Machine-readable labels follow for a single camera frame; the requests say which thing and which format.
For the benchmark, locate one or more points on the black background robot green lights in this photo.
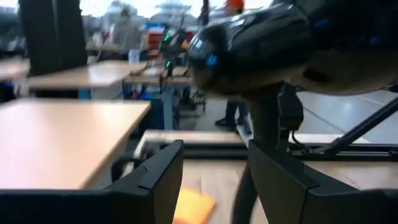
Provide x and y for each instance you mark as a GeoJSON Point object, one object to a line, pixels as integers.
{"type": "Point", "coordinates": [171, 43]}

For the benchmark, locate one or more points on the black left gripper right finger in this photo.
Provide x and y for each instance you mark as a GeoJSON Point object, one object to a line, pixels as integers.
{"type": "Point", "coordinates": [280, 186]}

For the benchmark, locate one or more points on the person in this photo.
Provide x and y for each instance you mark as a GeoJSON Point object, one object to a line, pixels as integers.
{"type": "Point", "coordinates": [126, 34]}
{"type": "Point", "coordinates": [233, 109]}

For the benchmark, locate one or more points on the black gooseneck desk lamp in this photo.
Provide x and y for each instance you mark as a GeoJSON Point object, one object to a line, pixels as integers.
{"type": "Point", "coordinates": [248, 46]}

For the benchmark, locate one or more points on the light background desk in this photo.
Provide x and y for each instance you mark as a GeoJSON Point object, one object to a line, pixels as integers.
{"type": "Point", "coordinates": [77, 74]}

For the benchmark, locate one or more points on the black square column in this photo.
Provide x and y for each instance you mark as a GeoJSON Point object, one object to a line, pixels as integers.
{"type": "Point", "coordinates": [53, 34]}

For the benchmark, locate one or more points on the light wooden desk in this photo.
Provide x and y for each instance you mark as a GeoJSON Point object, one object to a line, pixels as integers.
{"type": "Point", "coordinates": [62, 140]}

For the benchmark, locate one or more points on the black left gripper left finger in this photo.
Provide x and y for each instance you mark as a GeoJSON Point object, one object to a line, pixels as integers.
{"type": "Point", "coordinates": [168, 186]}

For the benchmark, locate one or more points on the orange sticky note pad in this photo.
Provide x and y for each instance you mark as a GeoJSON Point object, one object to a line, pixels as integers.
{"type": "Point", "coordinates": [192, 207]}

